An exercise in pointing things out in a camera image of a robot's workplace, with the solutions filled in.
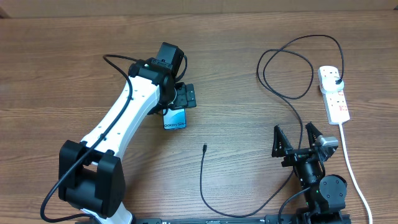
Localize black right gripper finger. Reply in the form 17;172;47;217
271;125;293;157
305;122;323;149

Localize blue Galaxy smartphone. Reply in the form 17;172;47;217
163;109;187;130

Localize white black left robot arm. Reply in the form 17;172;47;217
56;42;197;223

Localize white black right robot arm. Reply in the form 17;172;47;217
267;123;351;224

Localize white charger plug adapter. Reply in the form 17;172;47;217
320;77;345;94

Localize white power strip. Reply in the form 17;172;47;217
318;66;350;125

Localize white power strip cord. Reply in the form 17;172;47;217
338;123;374;224

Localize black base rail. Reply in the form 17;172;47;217
75;215;352;224

